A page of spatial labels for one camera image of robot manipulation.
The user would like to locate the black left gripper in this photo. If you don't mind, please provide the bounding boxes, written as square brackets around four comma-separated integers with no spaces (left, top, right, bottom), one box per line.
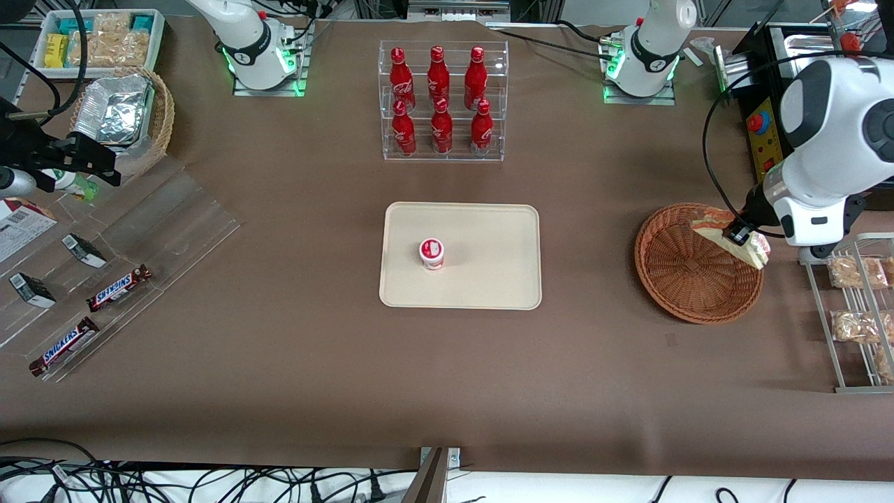
[724,183,777,245]

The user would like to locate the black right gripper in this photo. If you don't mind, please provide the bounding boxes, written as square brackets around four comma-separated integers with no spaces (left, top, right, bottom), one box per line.
[0,98,122,193]

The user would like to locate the triangular sandwich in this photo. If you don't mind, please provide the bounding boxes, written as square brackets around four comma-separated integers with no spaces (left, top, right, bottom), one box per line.
[690,215,771,270]

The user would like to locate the round brown wicker basket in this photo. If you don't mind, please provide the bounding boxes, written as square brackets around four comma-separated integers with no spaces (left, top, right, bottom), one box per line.
[634,203,764,325]

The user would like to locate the tan wicker basket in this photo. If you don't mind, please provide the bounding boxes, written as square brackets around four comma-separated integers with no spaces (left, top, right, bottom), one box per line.
[70,66,175,179]

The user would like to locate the beige plastic tray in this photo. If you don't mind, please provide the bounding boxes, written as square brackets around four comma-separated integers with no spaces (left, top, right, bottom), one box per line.
[379,202,543,310]

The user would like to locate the green white small bottle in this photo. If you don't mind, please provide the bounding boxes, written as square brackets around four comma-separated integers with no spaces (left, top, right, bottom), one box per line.
[42,168,101,202]

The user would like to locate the silver foil containers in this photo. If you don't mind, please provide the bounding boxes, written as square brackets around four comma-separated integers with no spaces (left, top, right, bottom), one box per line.
[73,73,156,147]

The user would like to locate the small black white box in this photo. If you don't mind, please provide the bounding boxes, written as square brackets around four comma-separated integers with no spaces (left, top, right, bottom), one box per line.
[8,272,57,309]
[61,233,108,269]

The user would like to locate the clear acrylic stepped display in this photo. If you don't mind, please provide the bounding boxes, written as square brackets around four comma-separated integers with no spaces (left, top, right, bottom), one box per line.
[0,154,242,384]

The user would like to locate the red white carton box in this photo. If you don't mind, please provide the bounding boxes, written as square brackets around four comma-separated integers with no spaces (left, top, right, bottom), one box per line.
[0,198,58,263]

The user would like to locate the yellow snack pack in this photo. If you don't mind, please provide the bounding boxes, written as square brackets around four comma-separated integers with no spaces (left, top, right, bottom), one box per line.
[44,34,71,68]

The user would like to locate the snickers chocolate bar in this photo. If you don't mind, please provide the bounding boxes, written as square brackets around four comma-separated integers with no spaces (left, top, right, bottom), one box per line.
[86,264,153,313]
[29,316,101,377]

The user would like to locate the white plastic bin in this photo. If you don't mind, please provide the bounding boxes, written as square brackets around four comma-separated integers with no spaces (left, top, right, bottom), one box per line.
[31,9,166,81]

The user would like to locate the silver metal plate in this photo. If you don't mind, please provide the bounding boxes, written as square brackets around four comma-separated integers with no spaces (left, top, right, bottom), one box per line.
[711,45,752,107]

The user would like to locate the stainless steel pan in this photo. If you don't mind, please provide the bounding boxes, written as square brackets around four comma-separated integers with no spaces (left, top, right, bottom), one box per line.
[784,31,849,62]

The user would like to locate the red cola bottle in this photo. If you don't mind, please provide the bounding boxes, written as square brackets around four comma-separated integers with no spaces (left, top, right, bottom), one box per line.
[391,99,417,157]
[427,45,451,109]
[430,98,453,155]
[390,47,416,112]
[470,99,494,156]
[464,46,488,111]

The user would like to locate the brown table cover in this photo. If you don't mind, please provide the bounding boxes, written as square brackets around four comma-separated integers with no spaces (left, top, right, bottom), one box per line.
[0,15,894,483]

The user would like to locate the clear acrylic bottle rack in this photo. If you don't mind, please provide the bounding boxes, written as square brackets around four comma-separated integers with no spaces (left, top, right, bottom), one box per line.
[378,40,510,163]

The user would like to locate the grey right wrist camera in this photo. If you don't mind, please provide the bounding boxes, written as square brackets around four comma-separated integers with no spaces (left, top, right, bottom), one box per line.
[0,166,37,198]

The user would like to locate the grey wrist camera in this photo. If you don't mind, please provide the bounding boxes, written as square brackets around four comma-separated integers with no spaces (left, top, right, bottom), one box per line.
[796,194,868,266]
[0,166,37,198]

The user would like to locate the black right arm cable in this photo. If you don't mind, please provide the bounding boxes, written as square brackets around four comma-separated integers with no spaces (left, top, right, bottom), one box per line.
[0,0,90,128]

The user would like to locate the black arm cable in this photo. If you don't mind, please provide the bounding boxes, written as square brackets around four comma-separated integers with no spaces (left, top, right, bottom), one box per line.
[0,0,90,128]
[702,50,849,242]

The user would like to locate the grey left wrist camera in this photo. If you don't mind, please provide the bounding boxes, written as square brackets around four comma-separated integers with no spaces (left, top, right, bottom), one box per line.
[796,194,868,266]

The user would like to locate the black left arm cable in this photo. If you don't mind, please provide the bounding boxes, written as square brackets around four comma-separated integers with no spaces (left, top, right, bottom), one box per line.
[702,50,849,242]

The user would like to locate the grey metal wire rack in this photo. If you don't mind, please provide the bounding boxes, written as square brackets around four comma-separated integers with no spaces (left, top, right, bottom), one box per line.
[800,234,894,394]

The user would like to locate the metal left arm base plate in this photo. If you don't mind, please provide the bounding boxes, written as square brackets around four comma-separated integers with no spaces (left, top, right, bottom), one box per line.
[603,28,677,106]

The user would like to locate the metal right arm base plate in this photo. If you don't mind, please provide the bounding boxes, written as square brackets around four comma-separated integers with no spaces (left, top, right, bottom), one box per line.
[233,21,315,97]

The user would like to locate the black table cable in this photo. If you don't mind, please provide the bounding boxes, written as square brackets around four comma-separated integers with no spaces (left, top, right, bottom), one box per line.
[489,20,624,60]

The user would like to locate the black floor cable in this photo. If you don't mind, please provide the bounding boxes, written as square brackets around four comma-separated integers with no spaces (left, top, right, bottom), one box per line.
[0,437,420,503]

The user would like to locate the aluminium frame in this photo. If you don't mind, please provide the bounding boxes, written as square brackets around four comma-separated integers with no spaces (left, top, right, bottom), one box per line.
[353,0,559,25]

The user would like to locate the metal table bracket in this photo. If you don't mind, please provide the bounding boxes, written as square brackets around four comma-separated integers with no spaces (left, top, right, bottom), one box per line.
[402,447,462,503]

